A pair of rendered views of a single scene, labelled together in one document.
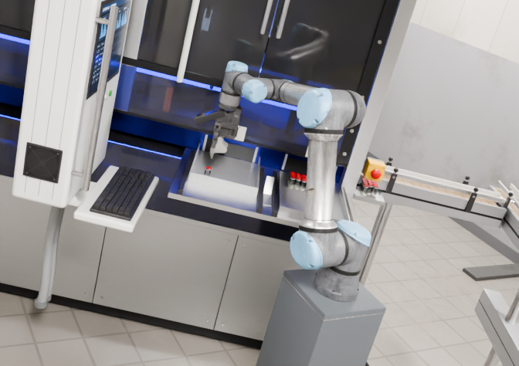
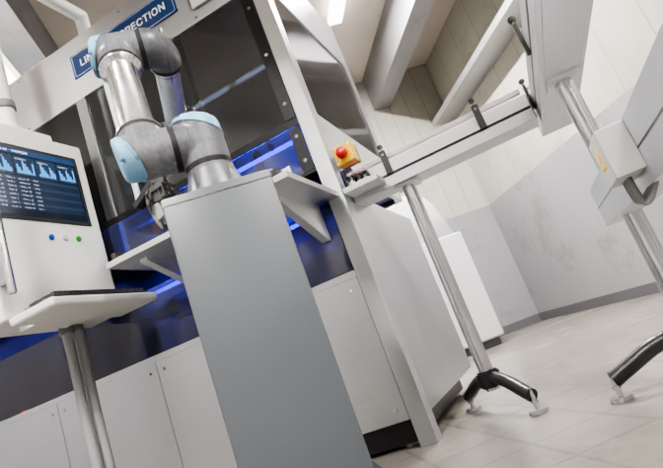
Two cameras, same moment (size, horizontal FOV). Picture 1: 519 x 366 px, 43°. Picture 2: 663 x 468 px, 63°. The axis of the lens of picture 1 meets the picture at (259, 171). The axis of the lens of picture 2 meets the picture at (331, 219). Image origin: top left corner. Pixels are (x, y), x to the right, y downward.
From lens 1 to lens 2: 2.00 m
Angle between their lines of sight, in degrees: 41
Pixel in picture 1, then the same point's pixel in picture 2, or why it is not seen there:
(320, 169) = (112, 86)
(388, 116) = (582, 251)
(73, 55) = not seen: outside the picture
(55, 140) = not seen: outside the picture
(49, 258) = (88, 429)
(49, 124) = not seen: outside the picture
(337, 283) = (196, 181)
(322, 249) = (126, 138)
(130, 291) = (214, 450)
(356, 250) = (187, 129)
